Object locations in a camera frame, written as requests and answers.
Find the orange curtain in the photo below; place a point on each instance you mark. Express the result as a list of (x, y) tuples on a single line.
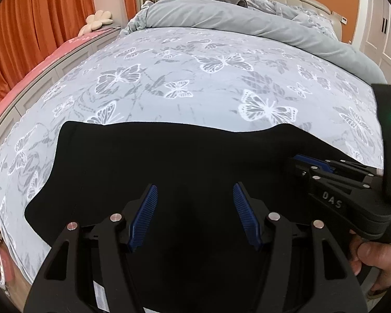
[(35, 22)]

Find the beige window seat cabinet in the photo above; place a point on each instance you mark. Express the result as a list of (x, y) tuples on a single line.
[(22, 104)]

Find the cream flower-shaped cushion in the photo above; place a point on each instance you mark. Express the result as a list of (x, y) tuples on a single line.
[(96, 22)]

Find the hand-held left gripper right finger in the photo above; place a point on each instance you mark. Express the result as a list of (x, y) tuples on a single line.
[(246, 213)]

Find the person's right hand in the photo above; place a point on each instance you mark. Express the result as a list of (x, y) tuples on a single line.
[(374, 254)]

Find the grey duvet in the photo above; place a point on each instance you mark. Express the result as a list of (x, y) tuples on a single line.
[(247, 19)]

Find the black pants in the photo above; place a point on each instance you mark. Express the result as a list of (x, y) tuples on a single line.
[(189, 169)]

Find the white wardrobe doors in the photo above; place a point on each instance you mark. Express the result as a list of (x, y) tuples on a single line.
[(383, 29)]

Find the butterfly print bed sheet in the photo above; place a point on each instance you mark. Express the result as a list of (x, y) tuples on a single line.
[(189, 78)]

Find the pink window seat mat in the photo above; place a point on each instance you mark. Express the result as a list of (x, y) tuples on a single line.
[(29, 71)]

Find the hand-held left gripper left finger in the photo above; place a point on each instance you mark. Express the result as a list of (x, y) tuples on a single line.
[(144, 215)]

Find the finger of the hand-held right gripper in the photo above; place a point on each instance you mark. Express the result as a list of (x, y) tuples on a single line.
[(316, 162), (299, 166)]

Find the white wall switch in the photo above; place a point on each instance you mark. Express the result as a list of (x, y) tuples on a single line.
[(344, 20)]

